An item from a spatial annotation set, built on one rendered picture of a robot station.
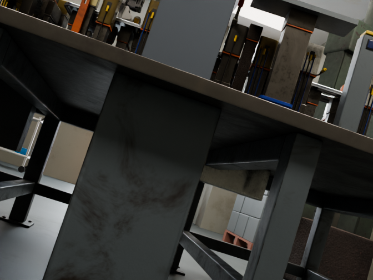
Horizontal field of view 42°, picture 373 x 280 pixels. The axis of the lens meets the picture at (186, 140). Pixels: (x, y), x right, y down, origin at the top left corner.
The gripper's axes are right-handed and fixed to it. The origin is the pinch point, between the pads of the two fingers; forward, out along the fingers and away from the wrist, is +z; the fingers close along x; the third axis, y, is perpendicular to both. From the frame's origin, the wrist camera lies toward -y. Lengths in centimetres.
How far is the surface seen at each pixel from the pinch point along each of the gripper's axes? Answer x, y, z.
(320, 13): -45, 74, -14
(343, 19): -45, 83, -14
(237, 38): -30, 50, -1
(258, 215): 320, 144, 55
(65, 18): 6.2, -23.8, 3.7
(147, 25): -28.0, 17.0, 5.4
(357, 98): -42, 96, 10
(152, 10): -28.1, 17.0, -0.7
